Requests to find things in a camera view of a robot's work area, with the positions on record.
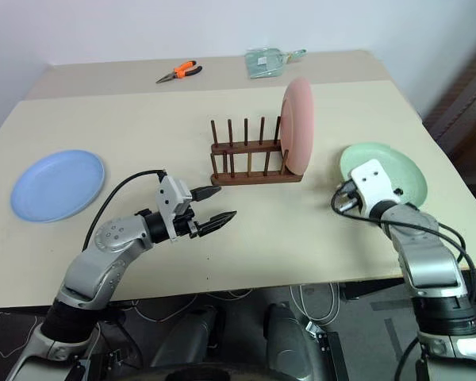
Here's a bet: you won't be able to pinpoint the wooden dish rack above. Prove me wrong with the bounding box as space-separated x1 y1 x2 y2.
209 115 305 187

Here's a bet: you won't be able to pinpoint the green plate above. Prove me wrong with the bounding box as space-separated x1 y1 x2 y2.
339 142 428 210

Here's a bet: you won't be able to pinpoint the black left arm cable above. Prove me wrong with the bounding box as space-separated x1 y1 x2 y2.
81 169 168 253

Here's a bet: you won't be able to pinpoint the pink plate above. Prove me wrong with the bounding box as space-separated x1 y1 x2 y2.
280 77 316 176

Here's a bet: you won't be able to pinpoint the dark rounded shape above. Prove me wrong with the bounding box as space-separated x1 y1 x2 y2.
263 302 323 381
150 305 228 371

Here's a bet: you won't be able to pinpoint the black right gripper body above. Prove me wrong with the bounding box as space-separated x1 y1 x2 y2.
338 179 364 212

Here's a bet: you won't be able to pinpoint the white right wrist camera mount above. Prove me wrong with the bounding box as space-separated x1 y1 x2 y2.
349 158 406 218

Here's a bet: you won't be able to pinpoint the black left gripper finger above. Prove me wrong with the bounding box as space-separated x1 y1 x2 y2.
191 185 222 202
198 210 238 237

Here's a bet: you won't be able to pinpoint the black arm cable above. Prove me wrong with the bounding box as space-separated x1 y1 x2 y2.
330 180 476 309
81 169 168 253

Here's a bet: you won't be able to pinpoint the orange black pliers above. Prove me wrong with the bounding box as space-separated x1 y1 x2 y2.
155 60 204 85

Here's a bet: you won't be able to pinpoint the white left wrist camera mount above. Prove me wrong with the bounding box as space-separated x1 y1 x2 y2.
155 174 194 242

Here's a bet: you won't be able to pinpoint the blue plate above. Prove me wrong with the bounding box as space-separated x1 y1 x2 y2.
10 149 106 224

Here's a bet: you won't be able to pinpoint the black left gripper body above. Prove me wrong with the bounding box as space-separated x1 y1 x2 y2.
171 202 202 241

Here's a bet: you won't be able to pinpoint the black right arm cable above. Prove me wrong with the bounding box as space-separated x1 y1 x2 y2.
330 180 476 309

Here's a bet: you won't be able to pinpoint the black metal bracket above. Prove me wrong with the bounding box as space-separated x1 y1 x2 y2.
304 317 349 381

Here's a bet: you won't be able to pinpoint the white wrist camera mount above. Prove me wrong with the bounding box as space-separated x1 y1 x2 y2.
155 174 194 242
349 158 406 218

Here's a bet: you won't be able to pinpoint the white floor cable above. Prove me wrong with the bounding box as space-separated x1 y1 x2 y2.
288 282 341 323

